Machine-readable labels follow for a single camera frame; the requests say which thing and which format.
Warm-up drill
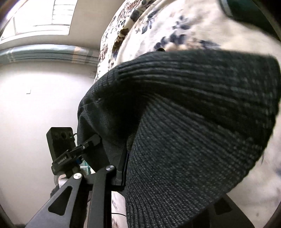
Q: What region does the black knit garment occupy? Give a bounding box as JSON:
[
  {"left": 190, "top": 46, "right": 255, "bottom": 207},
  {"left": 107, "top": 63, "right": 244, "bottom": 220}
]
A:
[{"left": 77, "top": 49, "right": 280, "bottom": 227}]

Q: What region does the striped curtain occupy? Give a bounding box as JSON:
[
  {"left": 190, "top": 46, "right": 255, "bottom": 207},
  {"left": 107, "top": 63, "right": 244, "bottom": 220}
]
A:
[{"left": 1, "top": 44, "right": 99, "bottom": 66}]

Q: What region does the window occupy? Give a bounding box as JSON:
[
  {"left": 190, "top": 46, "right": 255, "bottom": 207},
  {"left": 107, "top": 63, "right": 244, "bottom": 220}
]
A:
[{"left": 1, "top": 1, "right": 77, "bottom": 43}]

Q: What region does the floral fleece blanket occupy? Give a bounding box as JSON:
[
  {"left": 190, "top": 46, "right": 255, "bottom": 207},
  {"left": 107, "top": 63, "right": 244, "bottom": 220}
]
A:
[{"left": 95, "top": 1, "right": 280, "bottom": 227}]

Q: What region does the black camera box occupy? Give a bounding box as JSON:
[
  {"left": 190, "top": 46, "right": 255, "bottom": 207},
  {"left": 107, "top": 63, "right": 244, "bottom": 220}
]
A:
[{"left": 46, "top": 127, "right": 76, "bottom": 161}]

